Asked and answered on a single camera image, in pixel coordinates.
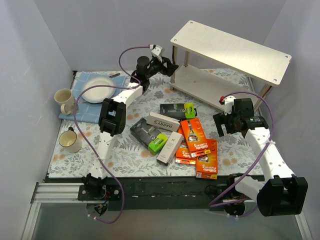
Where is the orange Gillette razor box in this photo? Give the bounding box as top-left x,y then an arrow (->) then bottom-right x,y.
175,126 -> 196,165
195,139 -> 218,180
180,118 -> 211,158

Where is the white two-tier shelf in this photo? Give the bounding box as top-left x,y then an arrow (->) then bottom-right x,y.
170,20 -> 292,110

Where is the black green razor box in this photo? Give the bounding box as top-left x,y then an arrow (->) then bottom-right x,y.
160,102 -> 197,121
130,118 -> 168,155

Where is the grey Harry's razor box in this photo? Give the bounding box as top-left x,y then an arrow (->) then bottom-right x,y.
146,111 -> 181,132

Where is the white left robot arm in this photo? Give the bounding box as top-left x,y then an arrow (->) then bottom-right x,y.
82,56 -> 179,200

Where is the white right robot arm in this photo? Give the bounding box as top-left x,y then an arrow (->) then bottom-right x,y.
213,96 -> 308,217

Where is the white H razor box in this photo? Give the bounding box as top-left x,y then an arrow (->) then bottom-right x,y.
156,132 -> 184,166

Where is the white ceramic plate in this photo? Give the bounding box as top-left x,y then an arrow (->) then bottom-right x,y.
82,76 -> 116,104

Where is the floral table mat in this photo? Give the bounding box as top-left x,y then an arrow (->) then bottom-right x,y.
48,74 -> 262,179

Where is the cream floral mug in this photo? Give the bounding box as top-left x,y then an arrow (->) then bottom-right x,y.
54,88 -> 79,115

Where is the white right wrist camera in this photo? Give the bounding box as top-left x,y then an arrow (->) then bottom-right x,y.
219,95 -> 236,116

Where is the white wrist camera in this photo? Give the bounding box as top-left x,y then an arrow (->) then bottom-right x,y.
219,95 -> 236,116
149,44 -> 165,62

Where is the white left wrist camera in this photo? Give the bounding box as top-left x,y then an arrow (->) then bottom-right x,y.
149,44 -> 165,62

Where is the black handled knife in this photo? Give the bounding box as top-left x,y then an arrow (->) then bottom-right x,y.
109,73 -> 120,79

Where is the cream mug black handle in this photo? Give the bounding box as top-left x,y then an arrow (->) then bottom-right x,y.
58,127 -> 82,153

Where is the aluminium rail frame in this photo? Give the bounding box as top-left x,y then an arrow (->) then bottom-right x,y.
22,179 -> 312,240

